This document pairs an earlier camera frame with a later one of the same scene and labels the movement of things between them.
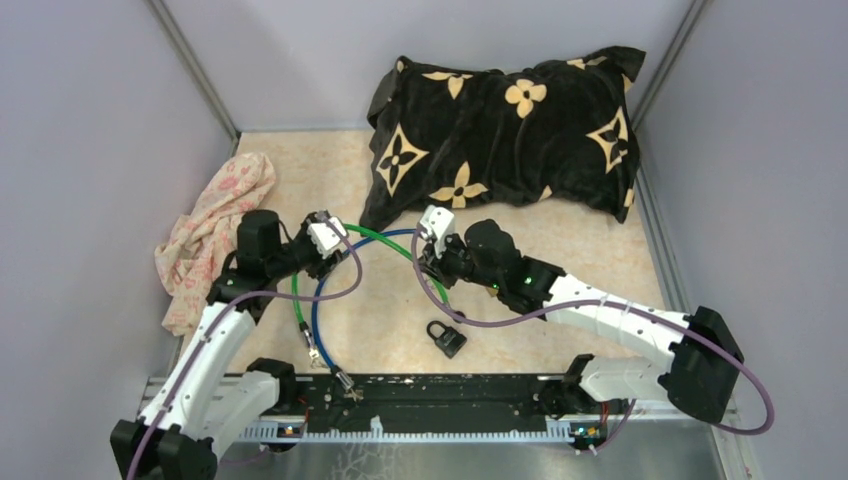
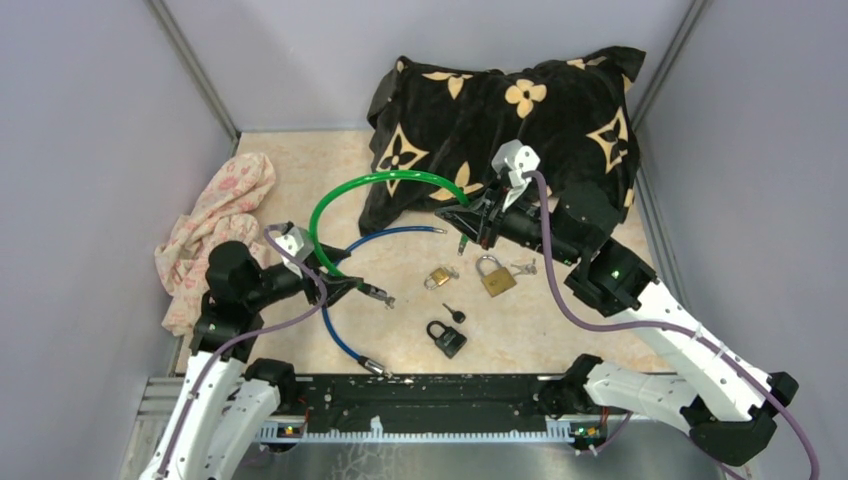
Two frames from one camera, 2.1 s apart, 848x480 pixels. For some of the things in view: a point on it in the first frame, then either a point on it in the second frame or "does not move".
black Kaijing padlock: [450, 342] does not move
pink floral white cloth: [189, 259] does not move
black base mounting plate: [441, 400] does not move
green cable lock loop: [304, 326] → [369, 175]
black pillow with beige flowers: [558, 133] does not move
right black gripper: [436, 267] → [479, 221]
